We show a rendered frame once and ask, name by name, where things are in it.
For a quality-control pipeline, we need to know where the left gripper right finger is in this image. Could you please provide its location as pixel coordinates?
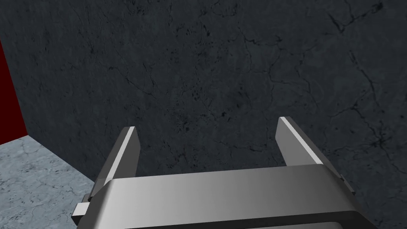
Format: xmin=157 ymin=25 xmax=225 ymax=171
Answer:
xmin=275 ymin=116 xmax=339 ymax=179

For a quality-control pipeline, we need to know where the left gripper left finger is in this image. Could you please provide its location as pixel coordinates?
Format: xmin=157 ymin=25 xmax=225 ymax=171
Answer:
xmin=94 ymin=126 xmax=141 ymax=193

